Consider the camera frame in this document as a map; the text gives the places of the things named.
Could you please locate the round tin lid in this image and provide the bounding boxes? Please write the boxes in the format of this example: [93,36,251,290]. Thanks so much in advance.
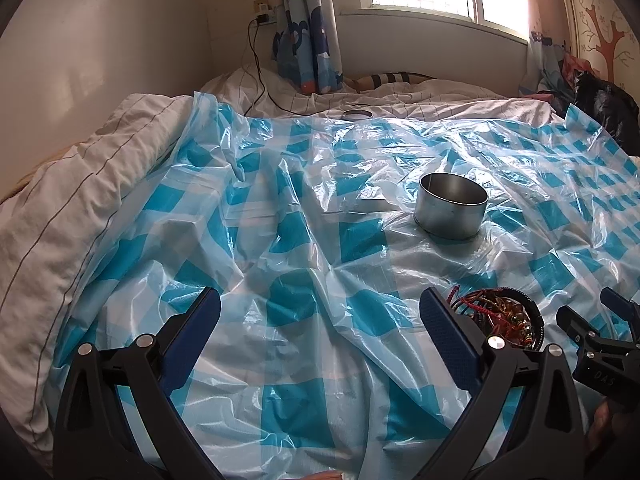
[341,110,372,122]

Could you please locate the black clothes pile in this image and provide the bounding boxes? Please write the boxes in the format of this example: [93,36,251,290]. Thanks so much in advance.
[560,53,639,156]

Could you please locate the striped pillow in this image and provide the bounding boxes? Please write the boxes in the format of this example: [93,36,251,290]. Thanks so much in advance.
[344,72,431,92]

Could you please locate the round silver metal tin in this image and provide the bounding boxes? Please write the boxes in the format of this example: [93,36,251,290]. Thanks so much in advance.
[413,172,488,240]

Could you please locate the black charger cable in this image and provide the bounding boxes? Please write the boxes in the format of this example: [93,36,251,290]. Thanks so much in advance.
[241,14,327,117]

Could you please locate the person right hand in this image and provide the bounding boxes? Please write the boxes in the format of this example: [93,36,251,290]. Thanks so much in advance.
[586,400,624,452]

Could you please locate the tree decorated wardrobe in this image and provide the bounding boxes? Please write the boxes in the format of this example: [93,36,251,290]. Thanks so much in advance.
[570,0,639,101]

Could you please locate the jewelry pile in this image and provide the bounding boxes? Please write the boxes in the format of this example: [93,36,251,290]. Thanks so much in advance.
[447,285,544,351]

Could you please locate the blue cartoon curtain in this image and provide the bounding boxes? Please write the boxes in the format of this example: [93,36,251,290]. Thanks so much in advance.
[269,0,343,96]

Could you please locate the blue checkered plastic sheet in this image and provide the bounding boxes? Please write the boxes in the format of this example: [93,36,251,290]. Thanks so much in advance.
[46,93,639,479]

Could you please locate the wall power socket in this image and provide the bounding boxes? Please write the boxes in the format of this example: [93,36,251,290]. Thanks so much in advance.
[254,0,276,25]

